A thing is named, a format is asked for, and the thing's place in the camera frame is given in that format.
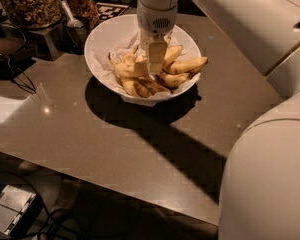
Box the front left yellow banana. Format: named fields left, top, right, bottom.
left=120, top=77, right=152, bottom=98

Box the white bowl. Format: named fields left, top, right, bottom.
left=84, top=14, right=201, bottom=107

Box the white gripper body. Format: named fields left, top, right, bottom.
left=137, top=0, right=177, bottom=50

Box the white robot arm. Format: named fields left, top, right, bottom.
left=137, top=0, right=300, bottom=240

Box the grey box on floor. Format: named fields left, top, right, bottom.
left=0, top=185, right=37, bottom=236

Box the front middle yellow banana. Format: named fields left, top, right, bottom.
left=139, top=78, right=169, bottom=95

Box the black floor cable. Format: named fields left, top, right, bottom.
left=0, top=170, right=138, bottom=240

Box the black white fiducial marker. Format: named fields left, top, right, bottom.
left=97, top=2, right=129, bottom=22

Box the back small yellow banana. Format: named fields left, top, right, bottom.
left=108, top=47, right=138, bottom=66

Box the metal jar stand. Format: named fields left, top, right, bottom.
left=25, top=23, right=65, bottom=61

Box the dark scoop cup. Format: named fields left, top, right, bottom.
left=62, top=17, right=89, bottom=55

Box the lower right yellow banana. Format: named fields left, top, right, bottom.
left=155, top=71, right=189, bottom=89

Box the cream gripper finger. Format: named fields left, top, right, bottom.
left=146, top=41, right=167, bottom=74

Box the black appliance with cable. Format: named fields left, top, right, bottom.
left=0, top=23, right=38, bottom=95

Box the glass jar of nuts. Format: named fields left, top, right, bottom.
left=0, top=0, right=62, bottom=29

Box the long yellow banana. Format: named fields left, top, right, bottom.
left=112, top=45, right=183, bottom=78

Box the white plastic scoop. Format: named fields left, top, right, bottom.
left=59, top=0, right=83, bottom=28

